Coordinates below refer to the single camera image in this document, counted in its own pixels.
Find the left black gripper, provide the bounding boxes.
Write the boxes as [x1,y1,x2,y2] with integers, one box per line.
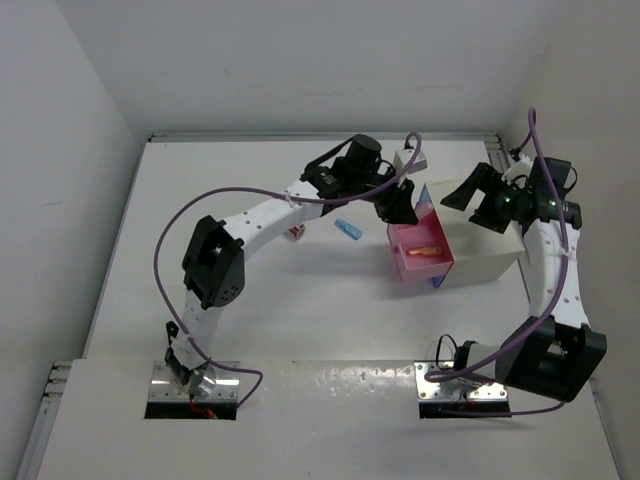
[350,164,418,224]

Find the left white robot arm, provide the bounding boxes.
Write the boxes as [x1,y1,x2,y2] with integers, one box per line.
[165,133,422,388]

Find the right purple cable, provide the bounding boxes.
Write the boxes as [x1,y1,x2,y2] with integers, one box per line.
[424,106,569,417]

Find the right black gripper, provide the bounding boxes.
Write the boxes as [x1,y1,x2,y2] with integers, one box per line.
[441,162,530,233]

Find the purple bottom drawer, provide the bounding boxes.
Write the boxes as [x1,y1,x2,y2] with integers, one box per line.
[431,275,446,288]

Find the clear tube with pink cap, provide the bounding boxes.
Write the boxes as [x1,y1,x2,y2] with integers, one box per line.
[287,224,306,240]

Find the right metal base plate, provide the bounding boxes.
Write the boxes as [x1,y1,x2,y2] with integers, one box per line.
[414,361,508,404]

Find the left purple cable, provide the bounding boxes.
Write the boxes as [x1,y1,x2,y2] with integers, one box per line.
[152,131,422,409]

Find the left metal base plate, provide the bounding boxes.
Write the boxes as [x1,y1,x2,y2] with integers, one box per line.
[147,361,240,403]

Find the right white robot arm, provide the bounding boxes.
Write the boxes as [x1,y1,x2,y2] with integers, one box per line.
[441,157,607,403]

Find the white drawer cabinet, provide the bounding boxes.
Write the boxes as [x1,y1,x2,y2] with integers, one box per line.
[426,180,524,288]

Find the blue drawer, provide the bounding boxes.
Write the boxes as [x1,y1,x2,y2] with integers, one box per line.
[415,184,433,209]

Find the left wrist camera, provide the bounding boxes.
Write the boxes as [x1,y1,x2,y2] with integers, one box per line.
[392,147,428,175]

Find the pink drawer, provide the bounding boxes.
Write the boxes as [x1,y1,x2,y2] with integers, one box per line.
[387,210,454,282]

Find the blue cap-shaped clip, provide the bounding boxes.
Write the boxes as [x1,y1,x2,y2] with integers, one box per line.
[334,219,362,240]

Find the metal base plate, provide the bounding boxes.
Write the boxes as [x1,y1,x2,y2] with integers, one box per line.
[414,361,508,404]
[147,361,240,403]

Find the purple cable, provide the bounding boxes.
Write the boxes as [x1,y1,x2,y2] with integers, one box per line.
[152,131,422,409]
[424,106,569,417]

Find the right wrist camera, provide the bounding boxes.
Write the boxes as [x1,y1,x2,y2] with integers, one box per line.
[502,154,534,184]

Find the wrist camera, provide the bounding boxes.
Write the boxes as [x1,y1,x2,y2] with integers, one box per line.
[392,147,428,175]
[502,154,534,184]

